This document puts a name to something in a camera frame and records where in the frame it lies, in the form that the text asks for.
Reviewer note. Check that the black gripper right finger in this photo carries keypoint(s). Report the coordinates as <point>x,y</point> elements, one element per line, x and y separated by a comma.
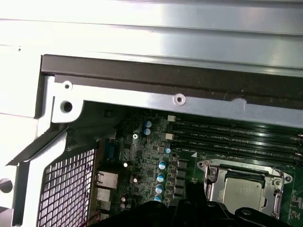
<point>236,220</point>

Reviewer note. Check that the metal ethernet port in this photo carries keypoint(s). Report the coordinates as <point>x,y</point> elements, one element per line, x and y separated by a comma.
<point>107,179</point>

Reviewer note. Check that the blue-top capacitor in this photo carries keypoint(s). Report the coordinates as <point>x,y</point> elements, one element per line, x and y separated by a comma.
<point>147,131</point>
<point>159,188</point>
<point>162,164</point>
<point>161,177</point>
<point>167,150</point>
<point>158,198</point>
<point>148,123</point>

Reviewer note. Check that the CPU socket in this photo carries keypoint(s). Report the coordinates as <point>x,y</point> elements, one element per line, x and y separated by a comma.
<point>287,186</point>

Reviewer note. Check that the open PC case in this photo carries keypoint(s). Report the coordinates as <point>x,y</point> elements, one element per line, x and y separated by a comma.
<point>142,97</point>

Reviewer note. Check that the metal USB port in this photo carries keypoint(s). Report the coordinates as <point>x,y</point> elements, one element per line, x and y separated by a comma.
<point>104,198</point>

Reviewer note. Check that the silver CPU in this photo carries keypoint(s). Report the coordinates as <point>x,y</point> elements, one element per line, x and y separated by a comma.
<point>243,191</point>

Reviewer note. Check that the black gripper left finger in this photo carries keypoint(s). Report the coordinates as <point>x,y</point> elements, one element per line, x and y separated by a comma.
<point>165,217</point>

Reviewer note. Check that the blue serial port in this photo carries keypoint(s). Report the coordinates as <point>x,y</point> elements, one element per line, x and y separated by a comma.
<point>111,151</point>

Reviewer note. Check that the green motherboard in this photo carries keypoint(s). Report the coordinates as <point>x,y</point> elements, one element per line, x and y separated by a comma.
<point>151,151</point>

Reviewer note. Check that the black RAM slot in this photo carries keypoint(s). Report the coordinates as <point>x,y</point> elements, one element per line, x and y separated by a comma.
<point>236,133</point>
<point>236,124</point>
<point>236,150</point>
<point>236,142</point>

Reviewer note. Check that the metal socket cover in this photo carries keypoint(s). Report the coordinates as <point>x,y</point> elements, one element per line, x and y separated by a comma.
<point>214,189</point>

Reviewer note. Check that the silver board screw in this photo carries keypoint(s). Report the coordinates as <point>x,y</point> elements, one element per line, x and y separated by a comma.
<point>135,136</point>

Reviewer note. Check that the silver-top capacitor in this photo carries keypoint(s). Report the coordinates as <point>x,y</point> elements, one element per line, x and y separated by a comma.
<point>135,179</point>
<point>126,164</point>
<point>123,199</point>

